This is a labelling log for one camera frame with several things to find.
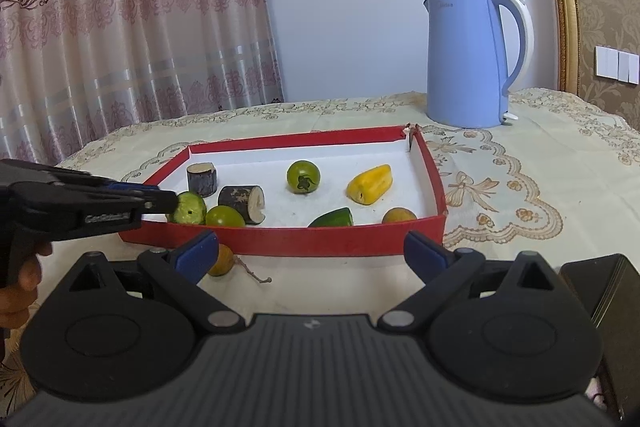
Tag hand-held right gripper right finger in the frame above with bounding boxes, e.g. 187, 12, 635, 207
378, 229, 576, 336

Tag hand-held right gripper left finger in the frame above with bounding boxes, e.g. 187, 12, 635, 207
52, 228, 247, 336

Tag brown longan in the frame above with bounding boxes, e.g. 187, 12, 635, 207
381, 207, 418, 226

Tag pink patterned curtain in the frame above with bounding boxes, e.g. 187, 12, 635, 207
0, 0, 285, 164

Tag green tomato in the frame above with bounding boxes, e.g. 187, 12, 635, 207
286, 160, 321, 194
205, 205, 247, 229

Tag gold wall moulding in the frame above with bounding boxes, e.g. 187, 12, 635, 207
536, 0, 583, 96

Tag person's left hand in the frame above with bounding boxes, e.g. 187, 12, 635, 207
0, 241, 54, 329

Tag white wall light switch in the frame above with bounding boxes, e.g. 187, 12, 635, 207
594, 46, 640, 85

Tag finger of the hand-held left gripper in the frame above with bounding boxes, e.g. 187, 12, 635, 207
0, 159, 162, 198
9, 181, 180, 239

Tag yellow pepper piece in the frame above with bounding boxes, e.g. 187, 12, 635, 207
346, 164, 393, 206

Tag red cardboard box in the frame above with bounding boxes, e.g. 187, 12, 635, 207
117, 124, 448, 259

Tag blue electric kettle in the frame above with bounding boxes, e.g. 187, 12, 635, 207
422, 0, 535, 129

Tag small orange round fruit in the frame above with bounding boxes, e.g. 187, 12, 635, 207
207, 244, 272, 284

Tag dark green cucumber piece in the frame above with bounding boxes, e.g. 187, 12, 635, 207
307, 207, 354, 228

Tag black phone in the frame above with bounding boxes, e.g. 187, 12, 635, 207
559, 253, 640, 423

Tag light green cucumber piece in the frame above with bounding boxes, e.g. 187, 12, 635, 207
167, 191, 207, 226

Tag cream embroidered tablecloth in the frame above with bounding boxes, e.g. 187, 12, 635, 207
0, 87, 640, 413

